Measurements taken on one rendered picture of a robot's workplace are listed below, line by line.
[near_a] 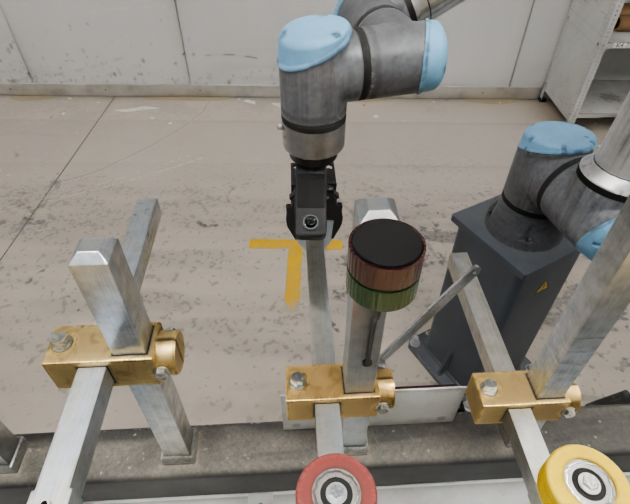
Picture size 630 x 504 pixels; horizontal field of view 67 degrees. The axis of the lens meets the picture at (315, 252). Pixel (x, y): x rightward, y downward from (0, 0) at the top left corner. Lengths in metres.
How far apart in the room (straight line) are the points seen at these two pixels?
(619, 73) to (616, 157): 2.60
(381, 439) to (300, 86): 0.51
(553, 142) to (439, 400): 0.63
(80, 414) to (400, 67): 0.53
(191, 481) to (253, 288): 1.20
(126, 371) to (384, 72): 0.46
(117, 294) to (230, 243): 1.63
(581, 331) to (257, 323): 1.34
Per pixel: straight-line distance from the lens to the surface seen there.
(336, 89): 0.63
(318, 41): 0.60
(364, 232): 0.38
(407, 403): 0.73
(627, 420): 0.92
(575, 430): 0.87
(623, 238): 0.53
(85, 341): 0.58
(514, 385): 0.70
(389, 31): 0.66
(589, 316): 0.58
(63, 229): 2.40
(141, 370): 0.56
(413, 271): 0.36
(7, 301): 2.17
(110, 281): 0.46
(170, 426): 0.68
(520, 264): 1.22
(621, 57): 3.56
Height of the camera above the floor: 1.40
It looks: 44 degrees down
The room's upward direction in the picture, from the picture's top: straight up
